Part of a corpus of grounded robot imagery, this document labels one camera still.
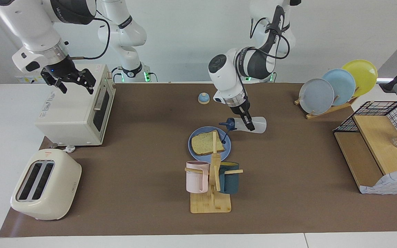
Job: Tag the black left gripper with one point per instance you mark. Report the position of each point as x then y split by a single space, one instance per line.
240 112

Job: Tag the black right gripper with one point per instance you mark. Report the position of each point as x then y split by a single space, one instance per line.
60 70

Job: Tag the clear squeeze bottle blue cap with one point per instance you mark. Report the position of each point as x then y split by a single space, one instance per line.
260 124

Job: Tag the toasted bread slice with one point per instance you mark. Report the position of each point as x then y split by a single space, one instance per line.
203 144

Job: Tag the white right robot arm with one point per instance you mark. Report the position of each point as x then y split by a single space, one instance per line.
29 27

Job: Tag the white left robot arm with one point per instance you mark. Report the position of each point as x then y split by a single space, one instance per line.
226 75

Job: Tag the blue round plate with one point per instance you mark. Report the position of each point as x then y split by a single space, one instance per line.
227 144

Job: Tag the grey plate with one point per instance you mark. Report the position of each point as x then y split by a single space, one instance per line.
315 96

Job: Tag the wooden plate rack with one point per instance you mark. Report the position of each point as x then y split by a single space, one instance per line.
326 112

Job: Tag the light blue plate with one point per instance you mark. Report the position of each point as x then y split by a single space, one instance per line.
343 84

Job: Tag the yellow plate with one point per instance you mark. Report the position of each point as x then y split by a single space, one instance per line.
364 74

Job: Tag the white toaster oven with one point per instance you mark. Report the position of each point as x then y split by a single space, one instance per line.
71 110

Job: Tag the small blue bell wooden knob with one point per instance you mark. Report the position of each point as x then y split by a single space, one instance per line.
204 99

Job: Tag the dark teal mug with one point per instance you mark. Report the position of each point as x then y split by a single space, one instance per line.
229 181

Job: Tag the white power plug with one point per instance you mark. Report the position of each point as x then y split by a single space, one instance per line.
69 149

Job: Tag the pink mug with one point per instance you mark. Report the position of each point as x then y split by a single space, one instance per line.
195 179

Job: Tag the wooden mug tree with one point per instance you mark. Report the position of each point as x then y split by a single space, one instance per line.
210 205

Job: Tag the brown table mat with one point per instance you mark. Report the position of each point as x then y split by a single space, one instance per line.
133 155

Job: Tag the cream two-slot toaster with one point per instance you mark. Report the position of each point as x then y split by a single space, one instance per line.
47 186

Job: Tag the wooden shelf stand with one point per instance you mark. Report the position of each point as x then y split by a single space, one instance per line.
374 144

